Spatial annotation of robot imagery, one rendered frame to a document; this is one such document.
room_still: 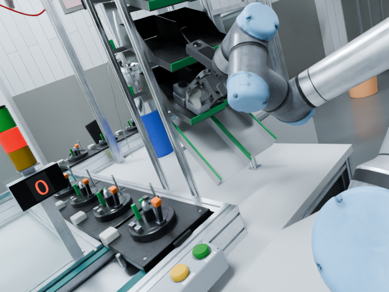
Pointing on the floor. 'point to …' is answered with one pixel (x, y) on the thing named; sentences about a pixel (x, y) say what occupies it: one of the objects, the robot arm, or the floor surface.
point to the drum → (364, 88)
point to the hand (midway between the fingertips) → (195, 94)
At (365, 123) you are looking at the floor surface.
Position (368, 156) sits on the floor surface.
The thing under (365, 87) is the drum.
